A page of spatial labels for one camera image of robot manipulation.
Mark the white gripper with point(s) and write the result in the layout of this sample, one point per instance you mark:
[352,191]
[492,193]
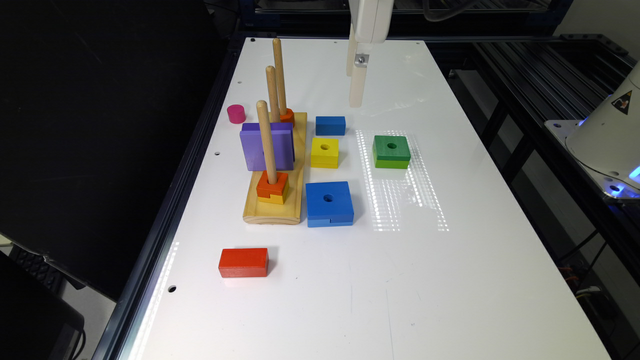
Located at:
[370,21]

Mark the yellow square block with hole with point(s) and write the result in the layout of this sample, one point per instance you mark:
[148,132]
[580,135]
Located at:
[325,153]

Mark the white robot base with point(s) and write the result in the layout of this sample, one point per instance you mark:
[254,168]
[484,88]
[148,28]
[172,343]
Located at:
[606,143]

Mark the small blue rectangular block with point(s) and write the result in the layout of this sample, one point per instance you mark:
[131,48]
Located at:
[330,126]

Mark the orange round block rear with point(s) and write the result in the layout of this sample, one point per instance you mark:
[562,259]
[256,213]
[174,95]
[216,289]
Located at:
[288,117]

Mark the green square block with hole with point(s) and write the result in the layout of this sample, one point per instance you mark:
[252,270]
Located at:
[391,152]

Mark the purple square block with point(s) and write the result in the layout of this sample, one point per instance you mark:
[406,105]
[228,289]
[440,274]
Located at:
[283,144]

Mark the pink cylinder block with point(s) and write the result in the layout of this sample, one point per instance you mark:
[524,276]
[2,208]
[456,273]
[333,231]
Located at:
[236,113]

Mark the large blue square block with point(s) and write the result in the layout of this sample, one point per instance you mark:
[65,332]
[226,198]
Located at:
[329,204]

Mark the orange notched block front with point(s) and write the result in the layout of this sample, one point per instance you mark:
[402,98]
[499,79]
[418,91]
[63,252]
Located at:
[282,179]

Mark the yellow block under orange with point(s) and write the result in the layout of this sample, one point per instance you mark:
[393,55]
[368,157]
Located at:
[274,199]

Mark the red rectangular block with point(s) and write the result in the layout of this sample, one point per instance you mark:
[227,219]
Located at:
[244,262]

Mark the rear wooden peg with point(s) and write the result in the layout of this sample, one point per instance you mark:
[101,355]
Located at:
[280,82]

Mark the wooden peg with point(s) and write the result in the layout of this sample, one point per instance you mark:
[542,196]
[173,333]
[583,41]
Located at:
[272,93]
[267,141]
[280,82]

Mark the middle wooden peg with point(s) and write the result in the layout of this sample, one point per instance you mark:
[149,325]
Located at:
[272,93]

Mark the front wooden peg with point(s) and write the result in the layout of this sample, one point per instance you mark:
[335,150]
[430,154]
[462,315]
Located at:
[267,141]

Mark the wooden peg base board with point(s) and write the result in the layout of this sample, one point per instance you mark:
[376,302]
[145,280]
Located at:
[258,212]

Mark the black monitor panel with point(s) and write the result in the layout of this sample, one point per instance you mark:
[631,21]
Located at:
[99,100]

